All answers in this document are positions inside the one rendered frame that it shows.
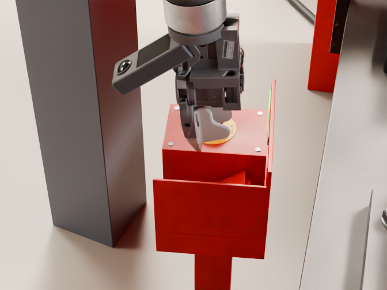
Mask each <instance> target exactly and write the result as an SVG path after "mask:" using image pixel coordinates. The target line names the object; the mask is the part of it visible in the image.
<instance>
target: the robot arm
mask: <svg viewBox="0 0 387 290"><path fill-rule="evenodd" d="M162 2H163V7H164V16H165V22H166V24H167V25H168V33H167V34H165V35H163V36H162V37H160V38H159V39H157V40H155V41H153V42H152V43H150V44H148V45H147V46H145V47H143V48H141V49H140V50H138V51H136V52H134V53H133V54H131V55H129V56H128V57H126V58H124V59H122V60H121V61H119V62H117V63H116V64H115V69H114V73H113V80H112V86H113V87H114V88H115V89H116V90H117V91H118V92H119V93H120V94H121V95H123V96H124V95H126V94H128V93H129V92H131V91H133V90H135V89H137V88H139V87H140V86H142V85H144V84H146V83H148V82H150V81H151V80H153V79H155V78H156V77H158V76H160V75H162V74H164V73H165V72H167V71H169V70H171V69H173V71H174V72H175V73H176V75H175V90H176V101H177V104H178V105H179V108H180V120H181V126H182V129H183V133H184V137H185V138H186V140H187V142H188V143H189V144H190V145H191V146H192V147H193V148H194V149H195V150H196V151H197V152H202V143H205V142H210V141H214V140H219V139H225V138H227V137H229V136H230V128H229V127H228V126H226V125H223V124H220V123H224V122H227V121H229V120H230V119H231V118H232V110H241V94H242V92H243V91H244V82H245V74H244V56H245V54H244V50H243V48H242V45H240V38H239V26H240V17H239V13H227V7H226V0H162ZM242 53H243V54H242ZM225 94H226V97H225Z"/></svg>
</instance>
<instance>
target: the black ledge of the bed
mask: <svg viewBox="0 0 387 290"><path fill-rule="evenodd" d="M386 41H387V0H350V1H349V5H348V11H347V18H346V24H345V28H344V34H343V41H342V47H341V51H340V57H339V64H338V67H337V74H336V80H335V87H334V91H333V97H332V103H331V110H330V114H329V120H328V126H327V132H326V137H325V143H324V149H323V153H322V160H321V166H320V172H319V176H318V183H317V189H316V195H315V199H314V206H313V212H312V218H311V222H310V229H309V235H308V241H307V245H306V251H305V258H304V262H303V268H302V274H301V281H300V285H299V290H360V286H361V275H362V265H363V255H364V249H365V238H366V228H367V217H368V211H369V202H370V197H371V192H372V190H373V189H374V188H376V189H383V190H387V73H385V72H384V62H385V52H386Z"/></svg>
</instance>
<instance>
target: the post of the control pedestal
mask: <svg viewBox="0 0 387 290"><path fill-rule="evenodd" d="M232 259H233V257H223V256H214V255H200V254H194V290H231V282H232Z"/></svg>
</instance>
